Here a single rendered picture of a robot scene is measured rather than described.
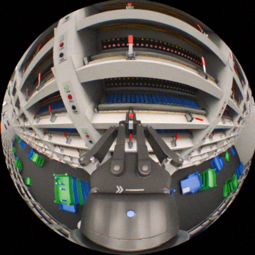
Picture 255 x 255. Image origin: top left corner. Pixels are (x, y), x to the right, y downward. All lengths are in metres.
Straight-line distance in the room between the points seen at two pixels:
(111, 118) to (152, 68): 0.22
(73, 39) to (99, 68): 0.14
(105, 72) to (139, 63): 0.09
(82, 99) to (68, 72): 0.10
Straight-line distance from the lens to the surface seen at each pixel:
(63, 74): 0.30
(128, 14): 0.29
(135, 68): 0.22
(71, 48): 0.29
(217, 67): 0.55
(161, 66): 0.23
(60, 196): 0.97
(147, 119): 0.28
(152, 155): 0.62
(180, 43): 0.53
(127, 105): 0.30
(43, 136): 0.95
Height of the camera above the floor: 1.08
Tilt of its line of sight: 42 degrees down
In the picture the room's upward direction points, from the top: 1 degrees counter-clockwise
